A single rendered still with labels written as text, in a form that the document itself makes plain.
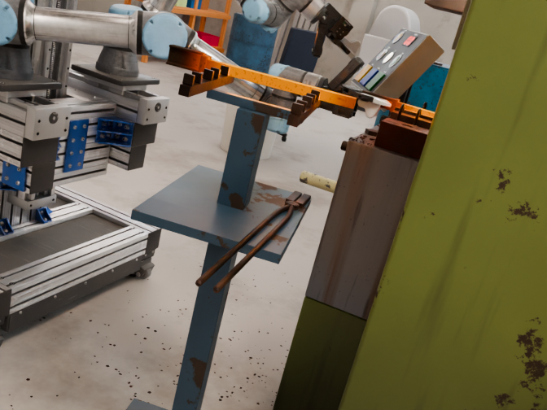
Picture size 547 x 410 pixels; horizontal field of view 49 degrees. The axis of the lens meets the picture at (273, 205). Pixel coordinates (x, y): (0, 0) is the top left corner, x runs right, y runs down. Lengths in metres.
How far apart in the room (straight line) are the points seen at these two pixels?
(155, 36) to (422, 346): 1.01
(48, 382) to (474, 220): 1.31
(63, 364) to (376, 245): 1.05
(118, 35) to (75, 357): 1.01
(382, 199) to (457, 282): 0.35
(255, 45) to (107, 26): 6.10
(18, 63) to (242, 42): 6.02
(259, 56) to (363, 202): 6.31
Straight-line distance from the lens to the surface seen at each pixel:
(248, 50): 7.74
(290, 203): 1.38
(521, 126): 1.21
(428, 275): 1.29
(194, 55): 1.42
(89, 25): 1.70
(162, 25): 1.67
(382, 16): 8.45
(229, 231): 1.18
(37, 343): 2.13
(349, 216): 1.56
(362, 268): 1.59
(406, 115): 1.66
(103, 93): 2.25
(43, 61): 2.11
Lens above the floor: 1.21
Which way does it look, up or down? 19 degrees down
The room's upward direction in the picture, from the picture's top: 14 degrees clockwise
